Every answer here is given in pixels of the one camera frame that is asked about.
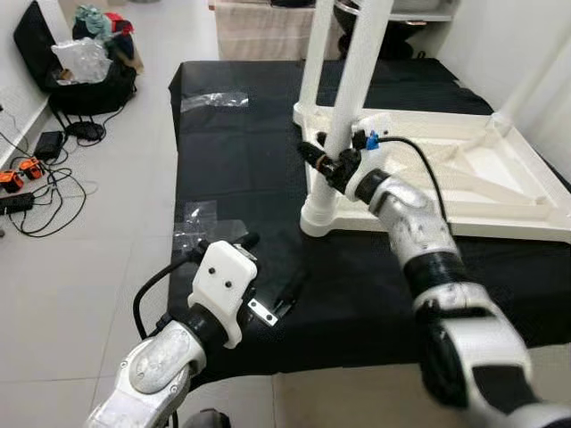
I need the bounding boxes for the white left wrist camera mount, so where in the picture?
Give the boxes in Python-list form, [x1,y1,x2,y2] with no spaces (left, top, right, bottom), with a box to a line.
[187,241,260,350]

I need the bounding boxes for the black open bag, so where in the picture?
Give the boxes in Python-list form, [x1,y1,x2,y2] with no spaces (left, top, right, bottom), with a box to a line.
[12,0,140,116]

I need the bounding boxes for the white plastic table top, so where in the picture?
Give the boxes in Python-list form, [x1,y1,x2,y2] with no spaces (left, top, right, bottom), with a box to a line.
[293,101,571,243]

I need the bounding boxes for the oval black power adapter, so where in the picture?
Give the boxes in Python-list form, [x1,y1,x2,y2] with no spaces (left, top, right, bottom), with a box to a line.
[66,120,107,143]

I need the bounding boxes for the wide clear tape patch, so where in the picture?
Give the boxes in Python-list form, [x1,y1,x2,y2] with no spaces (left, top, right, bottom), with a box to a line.
[173,201,252,256]

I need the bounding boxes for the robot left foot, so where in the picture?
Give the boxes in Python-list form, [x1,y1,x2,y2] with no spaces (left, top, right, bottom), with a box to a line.
[183,408,229,428]

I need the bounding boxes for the clear plastic bag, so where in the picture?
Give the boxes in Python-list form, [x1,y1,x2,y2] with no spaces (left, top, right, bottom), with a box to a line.
[51,37,113,84]

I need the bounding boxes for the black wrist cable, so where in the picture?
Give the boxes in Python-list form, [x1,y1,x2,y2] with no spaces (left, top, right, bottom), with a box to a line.
[366,136,451,226]
[132,257,194,341]

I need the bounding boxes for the square black power adapter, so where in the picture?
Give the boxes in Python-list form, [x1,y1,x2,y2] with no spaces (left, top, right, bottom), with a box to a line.
[33,131,66,162]

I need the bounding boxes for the long clear tape strip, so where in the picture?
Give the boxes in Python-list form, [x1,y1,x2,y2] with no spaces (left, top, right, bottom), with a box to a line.
[180,92,251,113]

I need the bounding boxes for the black power strip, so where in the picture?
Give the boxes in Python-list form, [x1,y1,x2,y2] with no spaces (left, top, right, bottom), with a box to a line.
[0,192,36,214]

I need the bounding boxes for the teal cloth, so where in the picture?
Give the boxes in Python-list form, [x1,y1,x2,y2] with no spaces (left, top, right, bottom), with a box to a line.
[75,4,112,42]

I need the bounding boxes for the black tablecloth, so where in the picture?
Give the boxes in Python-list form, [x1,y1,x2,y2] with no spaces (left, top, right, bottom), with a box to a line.
[168,58,571,389]

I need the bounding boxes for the large black bowl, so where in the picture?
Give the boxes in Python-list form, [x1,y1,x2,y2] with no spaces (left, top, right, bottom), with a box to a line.
[335,0,451,62]

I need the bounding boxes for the red cloth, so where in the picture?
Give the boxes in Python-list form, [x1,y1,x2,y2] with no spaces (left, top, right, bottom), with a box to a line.
[105,12,136,37]

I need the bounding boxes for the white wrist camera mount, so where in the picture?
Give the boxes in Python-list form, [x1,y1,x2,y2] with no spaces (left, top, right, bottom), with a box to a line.
[187,241,260,350]
[343,116,394,202]

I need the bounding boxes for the orange black charger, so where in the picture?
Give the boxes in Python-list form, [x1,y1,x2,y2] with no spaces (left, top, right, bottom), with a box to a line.
[18,158,45,180]
[0,169,24,192]

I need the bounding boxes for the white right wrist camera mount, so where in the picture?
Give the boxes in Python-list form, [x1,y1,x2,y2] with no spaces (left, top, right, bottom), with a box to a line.
[343,116,394,202]

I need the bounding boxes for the beige woven bench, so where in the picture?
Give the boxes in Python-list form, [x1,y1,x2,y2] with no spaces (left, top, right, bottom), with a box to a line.
[214,0,345,62]

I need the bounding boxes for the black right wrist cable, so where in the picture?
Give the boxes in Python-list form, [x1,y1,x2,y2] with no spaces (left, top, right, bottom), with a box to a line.
[366,136,451,226]

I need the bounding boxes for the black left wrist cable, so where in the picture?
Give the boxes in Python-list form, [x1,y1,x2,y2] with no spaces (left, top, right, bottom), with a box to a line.
[132,257,194,341]

